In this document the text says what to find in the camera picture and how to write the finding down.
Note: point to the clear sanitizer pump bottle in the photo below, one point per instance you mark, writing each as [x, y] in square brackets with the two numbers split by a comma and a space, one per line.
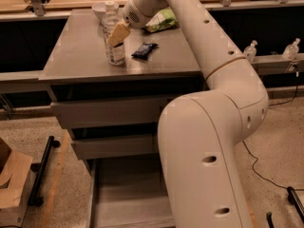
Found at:
[250, 51]

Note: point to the brown cardboard box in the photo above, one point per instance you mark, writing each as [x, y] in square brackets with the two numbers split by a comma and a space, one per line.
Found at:
[15, 185]

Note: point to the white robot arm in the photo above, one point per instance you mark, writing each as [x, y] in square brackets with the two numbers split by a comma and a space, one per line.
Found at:
[197, 132]

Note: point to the dark handled tool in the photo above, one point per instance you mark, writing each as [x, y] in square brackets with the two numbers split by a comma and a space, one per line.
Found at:
[269, 219]

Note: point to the white ceramic bowl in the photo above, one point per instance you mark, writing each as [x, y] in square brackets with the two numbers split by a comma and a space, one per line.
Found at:
[98, 10]

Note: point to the clear plastic water bottle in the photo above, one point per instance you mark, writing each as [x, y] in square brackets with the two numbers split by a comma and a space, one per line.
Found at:
[115, 54]

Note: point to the grey drawer cabinet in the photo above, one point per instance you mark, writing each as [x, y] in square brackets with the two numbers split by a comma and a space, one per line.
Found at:
[77, 70]

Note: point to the grey middle drawer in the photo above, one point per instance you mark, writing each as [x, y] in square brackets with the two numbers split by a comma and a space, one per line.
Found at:
[90, 149]

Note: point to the grey open bottom drawer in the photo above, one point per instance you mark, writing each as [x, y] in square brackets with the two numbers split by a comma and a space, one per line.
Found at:
[128, 192]

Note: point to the dark blue snack packet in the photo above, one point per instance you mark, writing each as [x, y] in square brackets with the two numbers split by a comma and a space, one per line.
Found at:
[144, 51]

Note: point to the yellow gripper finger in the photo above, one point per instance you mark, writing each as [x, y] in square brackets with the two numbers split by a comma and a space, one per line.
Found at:
[119, 33]

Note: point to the green chip bag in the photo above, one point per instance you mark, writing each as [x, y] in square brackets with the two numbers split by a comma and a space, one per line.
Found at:
[164, 19]

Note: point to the black metal floor bar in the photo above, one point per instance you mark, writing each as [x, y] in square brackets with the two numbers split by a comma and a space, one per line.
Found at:
[40, 168]

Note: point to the grey top drawer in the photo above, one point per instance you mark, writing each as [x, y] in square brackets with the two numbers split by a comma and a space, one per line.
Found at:
[106, 112]

